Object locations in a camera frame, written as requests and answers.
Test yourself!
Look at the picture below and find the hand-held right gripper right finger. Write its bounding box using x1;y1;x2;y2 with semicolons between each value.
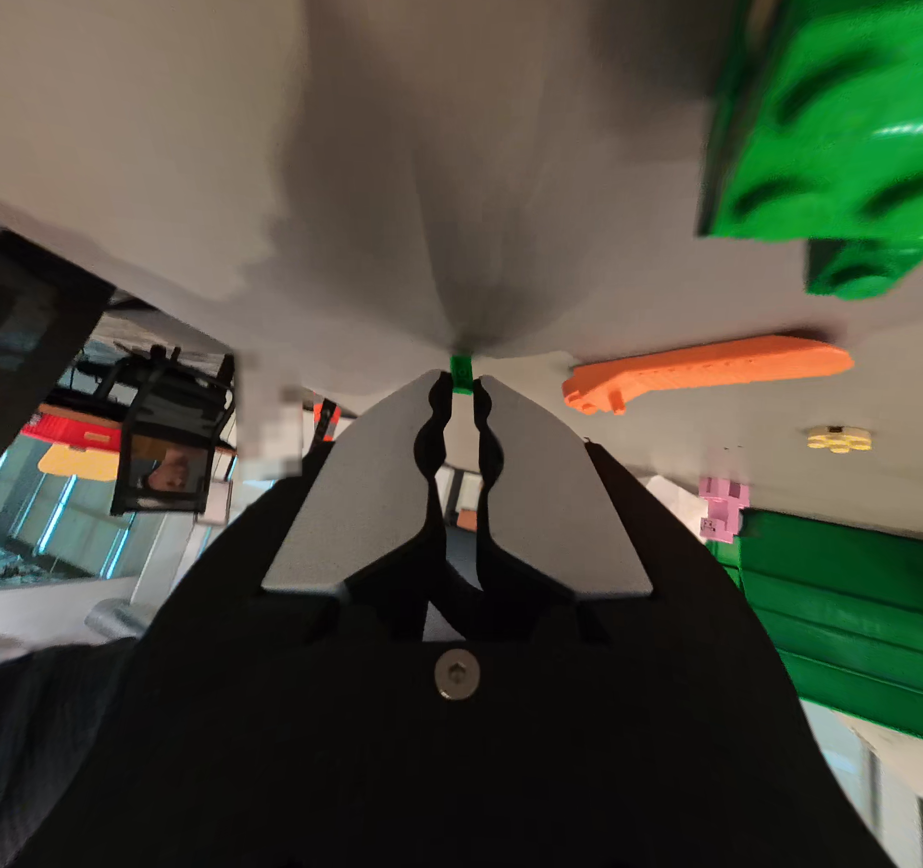
472;375;655;642

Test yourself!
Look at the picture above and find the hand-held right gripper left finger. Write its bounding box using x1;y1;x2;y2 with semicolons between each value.
261;369;452;642

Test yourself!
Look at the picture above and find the grey desk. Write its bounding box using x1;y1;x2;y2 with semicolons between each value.
0;0;923;523

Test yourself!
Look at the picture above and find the pink brick pig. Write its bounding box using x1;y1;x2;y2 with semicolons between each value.
698;477;751;543

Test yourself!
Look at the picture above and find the orange brick separator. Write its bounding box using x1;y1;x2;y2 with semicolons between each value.
562;335;855;416

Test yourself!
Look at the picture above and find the yellow round brick piece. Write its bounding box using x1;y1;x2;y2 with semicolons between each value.
806;424;873;454

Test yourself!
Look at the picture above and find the red plastic crate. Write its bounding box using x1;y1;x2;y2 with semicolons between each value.
20;412;124;452

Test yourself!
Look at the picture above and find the black flat panel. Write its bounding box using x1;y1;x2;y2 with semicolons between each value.
0;230;116;451

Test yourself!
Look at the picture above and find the dark clothing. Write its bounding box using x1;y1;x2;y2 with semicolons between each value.
0;637;145;868

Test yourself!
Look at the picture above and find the large green brick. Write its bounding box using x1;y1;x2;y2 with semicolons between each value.
696;0;923;243

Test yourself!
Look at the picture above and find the black frame stand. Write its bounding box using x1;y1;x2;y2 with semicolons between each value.
108;345;239;517

